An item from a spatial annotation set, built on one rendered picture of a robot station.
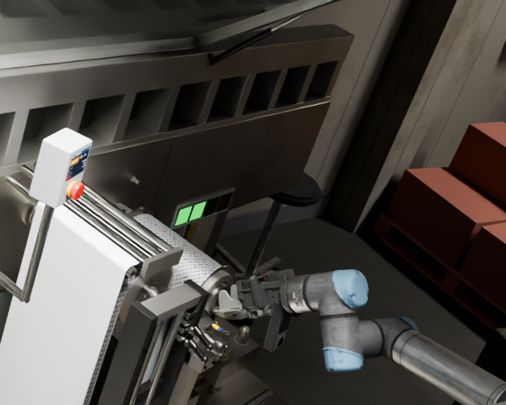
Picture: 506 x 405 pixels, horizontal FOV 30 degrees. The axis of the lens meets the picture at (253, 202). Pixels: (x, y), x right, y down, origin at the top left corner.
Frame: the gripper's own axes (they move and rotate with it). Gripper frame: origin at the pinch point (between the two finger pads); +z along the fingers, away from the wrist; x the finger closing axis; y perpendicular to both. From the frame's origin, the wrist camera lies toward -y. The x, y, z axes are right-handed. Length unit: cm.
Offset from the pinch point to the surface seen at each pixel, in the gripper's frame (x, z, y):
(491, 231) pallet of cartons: -314, 70, -45
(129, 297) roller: 28.5, -3.2, 11.5
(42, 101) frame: 29, 6, 51
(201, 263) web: 0.3, 1.9, 11.3
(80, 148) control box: 53, -26, 40
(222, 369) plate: -12.1, 14.0, -16.2
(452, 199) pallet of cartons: -325, 92, -26
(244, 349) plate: -22.1, 14.4, -14.8
